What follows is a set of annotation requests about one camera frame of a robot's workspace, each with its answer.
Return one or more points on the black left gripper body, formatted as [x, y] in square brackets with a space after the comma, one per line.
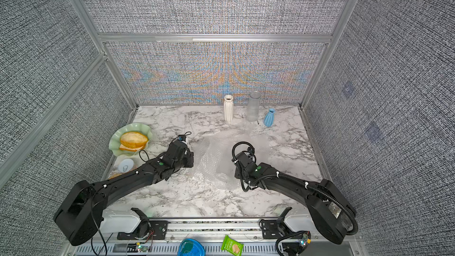
[187, 162]

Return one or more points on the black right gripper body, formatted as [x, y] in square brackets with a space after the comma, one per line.
[242, 176]

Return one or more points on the blue ribbed glass vase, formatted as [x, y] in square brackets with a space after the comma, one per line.
[269, 118]

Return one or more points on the clear glass vase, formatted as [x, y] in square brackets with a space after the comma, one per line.
[252, 110]

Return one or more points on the white ribbed ceramic vase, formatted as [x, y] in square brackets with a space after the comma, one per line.
[228, 108]

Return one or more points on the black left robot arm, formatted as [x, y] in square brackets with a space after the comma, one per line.
[80, 215]

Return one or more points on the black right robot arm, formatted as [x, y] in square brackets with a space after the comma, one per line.
[332, 214]

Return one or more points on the bread roll sandwich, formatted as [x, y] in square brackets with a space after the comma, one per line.
[133, 141]

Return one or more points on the green scalloped glass plate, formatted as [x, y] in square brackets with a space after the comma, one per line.
[114, 143]

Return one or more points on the white round lid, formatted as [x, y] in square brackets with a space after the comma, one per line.
[126, 165]

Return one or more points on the round food cup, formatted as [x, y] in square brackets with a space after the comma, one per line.
[114, 176]

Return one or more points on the green snack packet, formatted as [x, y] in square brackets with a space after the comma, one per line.
[232, 246]

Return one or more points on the blue plastic container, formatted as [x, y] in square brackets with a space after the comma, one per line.
[191, 247]

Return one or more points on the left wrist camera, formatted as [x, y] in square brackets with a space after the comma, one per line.
[183, 137]

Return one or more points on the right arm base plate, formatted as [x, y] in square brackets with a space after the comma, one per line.
[275, 229]

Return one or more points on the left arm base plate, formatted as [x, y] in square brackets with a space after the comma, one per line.
[146, 230]

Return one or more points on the aluminium front rail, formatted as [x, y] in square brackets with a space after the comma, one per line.
[211, 232]

